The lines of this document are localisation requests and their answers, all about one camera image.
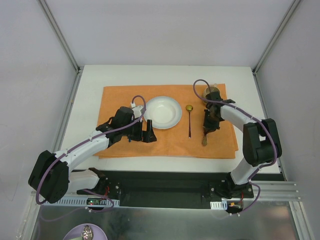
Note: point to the white cable duct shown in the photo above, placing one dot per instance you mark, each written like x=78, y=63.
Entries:
x=219, y=205
x=85, y=201

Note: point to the lilac plate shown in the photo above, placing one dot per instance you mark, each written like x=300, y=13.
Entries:
x=79, y=231

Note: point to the left white cable duct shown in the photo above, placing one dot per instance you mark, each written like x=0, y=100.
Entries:
x=85, y=201

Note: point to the right aluminium frame post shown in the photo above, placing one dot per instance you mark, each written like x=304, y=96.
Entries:
x=294, y=5

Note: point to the orange cloth placemat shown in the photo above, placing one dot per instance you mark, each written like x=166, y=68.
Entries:
x=175, y=141

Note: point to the right white cable duct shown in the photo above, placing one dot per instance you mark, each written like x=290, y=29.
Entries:
x=219, y=205

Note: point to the aluminium front rail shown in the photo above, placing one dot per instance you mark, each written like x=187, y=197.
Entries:
x=270, y=185

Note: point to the beige ceramic mug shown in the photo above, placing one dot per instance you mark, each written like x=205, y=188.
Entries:
x=211, y=88

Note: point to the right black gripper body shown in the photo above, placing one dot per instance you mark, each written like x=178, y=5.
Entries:
x=210, y=125

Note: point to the silver cutlery on lilac plate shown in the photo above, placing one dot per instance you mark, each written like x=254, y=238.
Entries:
x=87, y=233

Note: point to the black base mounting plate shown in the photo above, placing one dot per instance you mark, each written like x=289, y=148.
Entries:
x=147, y=189

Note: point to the left aluminium frame post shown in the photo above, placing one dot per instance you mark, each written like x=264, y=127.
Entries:
x=58, y=33

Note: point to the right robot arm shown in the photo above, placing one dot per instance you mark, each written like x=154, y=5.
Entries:
x=261, y=144

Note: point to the gold purple spoon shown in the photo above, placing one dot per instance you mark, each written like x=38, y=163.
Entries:
x=189, y=109

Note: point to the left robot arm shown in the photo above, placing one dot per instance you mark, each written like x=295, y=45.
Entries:
x=53, y=174

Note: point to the white ceramic plate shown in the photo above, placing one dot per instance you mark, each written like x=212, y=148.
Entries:
x=164, y=112

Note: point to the aluminium frame post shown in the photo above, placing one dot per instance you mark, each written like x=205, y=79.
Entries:
x=294, y=5
x=58, y=33

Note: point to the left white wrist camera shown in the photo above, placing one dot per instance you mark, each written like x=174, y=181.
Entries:
x=138, y=110

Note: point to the iridescent purple knife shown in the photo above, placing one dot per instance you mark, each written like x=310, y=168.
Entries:
x=204, y=139

